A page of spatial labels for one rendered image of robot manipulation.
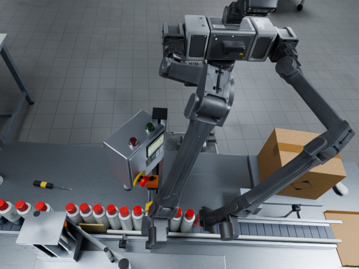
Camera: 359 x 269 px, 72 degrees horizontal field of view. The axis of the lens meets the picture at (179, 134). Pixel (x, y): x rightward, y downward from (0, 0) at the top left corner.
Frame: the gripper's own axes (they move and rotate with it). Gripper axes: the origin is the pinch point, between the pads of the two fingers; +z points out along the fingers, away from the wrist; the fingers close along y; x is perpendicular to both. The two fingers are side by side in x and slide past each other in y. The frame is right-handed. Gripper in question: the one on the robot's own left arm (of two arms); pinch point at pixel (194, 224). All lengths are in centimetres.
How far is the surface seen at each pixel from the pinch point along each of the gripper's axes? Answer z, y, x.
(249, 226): -12.5, -1.9, 25.4
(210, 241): -0.2, 5.3, 10.0
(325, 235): -35, 1, 55
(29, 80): 178, -195, -86
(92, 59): 139, -244, -37
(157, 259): 14.2, 13.4, -8.7
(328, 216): -37, -10, 64
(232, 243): -6.2, 5.6, 18.7
